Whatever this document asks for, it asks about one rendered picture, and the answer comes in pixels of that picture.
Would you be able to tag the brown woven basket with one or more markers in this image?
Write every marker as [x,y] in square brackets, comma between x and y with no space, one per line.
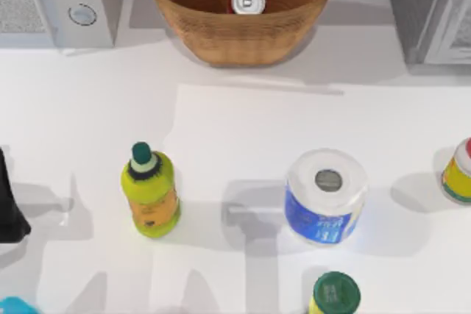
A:
[235,38]

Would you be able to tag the green bottle with dark cap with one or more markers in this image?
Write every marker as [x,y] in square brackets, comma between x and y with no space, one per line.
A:
[152,200]

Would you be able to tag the blue and white bottle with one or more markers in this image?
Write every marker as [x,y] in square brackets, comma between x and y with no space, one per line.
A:
[324,211]

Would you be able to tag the pale microwave oven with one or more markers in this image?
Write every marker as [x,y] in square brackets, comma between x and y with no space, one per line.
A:
[106,9]

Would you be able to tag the yellow bottle with green cap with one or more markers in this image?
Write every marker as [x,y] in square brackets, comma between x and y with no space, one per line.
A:
[335,292]

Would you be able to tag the microwave knob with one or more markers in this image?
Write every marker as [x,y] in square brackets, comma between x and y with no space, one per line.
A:
[82,14]

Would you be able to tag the yellow bottle with red cap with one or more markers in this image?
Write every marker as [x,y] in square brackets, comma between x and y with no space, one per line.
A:
[458,178]

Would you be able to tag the light blue object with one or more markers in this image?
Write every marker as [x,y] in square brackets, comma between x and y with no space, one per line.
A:
[16,306]

